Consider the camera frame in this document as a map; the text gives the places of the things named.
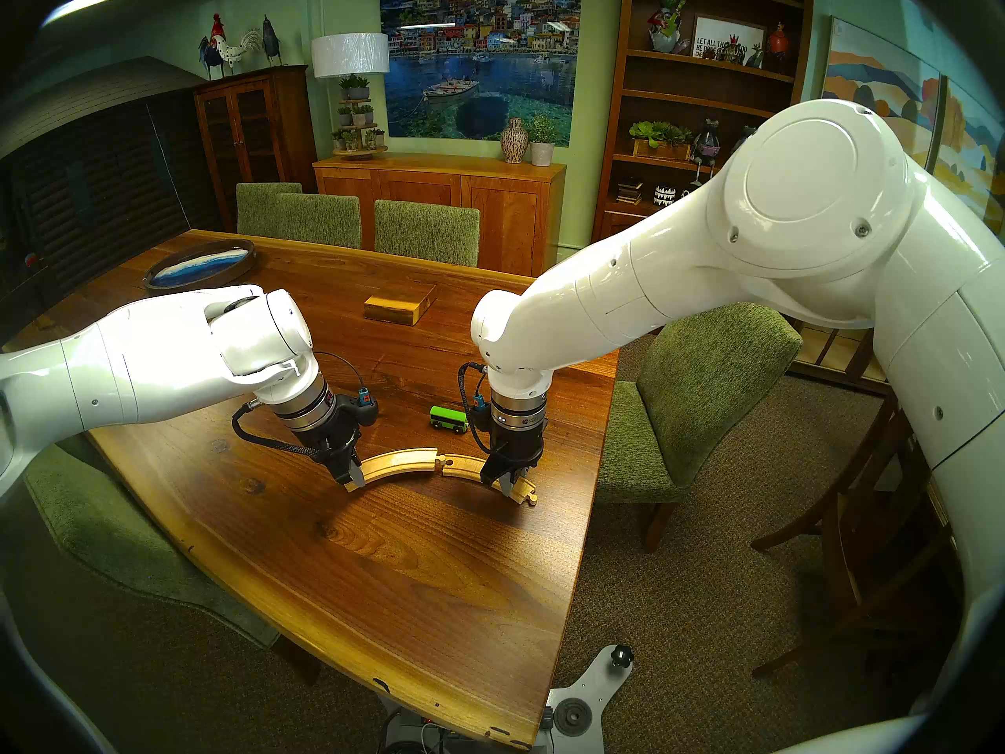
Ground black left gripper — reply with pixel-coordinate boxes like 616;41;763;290
297;405;367;490

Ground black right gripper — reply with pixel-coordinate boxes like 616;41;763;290
481;426;546;498

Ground curved wooden train track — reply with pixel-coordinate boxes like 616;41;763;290
436;454;539;507
345;448;440;492

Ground flat wooden box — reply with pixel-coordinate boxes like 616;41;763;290
364;283;438;327

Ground green upholstered dining chair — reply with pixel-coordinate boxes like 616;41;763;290
597;303;803;553
236;182;303;237
276;193;363;250
374;200;481;268
24;438;323;686

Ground round tray with blue inlay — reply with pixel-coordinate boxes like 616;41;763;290
144;239;258;291

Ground light wooden sideboard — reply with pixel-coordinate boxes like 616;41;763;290
312;153;568;278

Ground tiered wooden plant stand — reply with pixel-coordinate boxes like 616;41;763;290
331;74;388;160

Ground plant in white pot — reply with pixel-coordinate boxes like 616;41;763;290
524;114;558;167

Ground dark wooden chair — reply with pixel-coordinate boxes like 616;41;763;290
750;391;963;679

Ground dark sideboard with glass doors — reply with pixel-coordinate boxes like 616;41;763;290
789;320;892;392

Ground dark glass-door cabinet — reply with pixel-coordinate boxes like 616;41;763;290
194;65;319;233

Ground succulents in wooden planter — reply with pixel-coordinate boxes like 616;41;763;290
628;120;693;162

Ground dark slatted window blinds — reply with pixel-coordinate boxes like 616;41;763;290
0;93;226;306

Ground tall wooden bookshelf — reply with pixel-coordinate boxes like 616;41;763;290
590;0;817;243

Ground white lamp shade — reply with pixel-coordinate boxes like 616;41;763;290
311;33;390;79

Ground white rooster figurine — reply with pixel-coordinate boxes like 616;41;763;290
214;30;262;76

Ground blue and red rooster figurine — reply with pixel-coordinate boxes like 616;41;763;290
198;14;228;80

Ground green frog figurine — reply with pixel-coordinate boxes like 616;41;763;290
647;0;688;54

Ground framed text sign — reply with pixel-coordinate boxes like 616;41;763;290
691;14;766;66

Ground abstract landscape painting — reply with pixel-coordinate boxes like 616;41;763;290
926;75;1005;235
820;18;943;172

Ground ceiling light panel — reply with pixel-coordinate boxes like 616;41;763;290
41;0;128;29

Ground black braided cable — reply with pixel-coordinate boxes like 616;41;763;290
232;399;327;459
458;361;494;455

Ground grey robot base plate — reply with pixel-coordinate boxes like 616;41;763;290
542;644;635;754

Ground harbour town wall picture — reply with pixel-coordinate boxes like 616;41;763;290
379;0;583;147

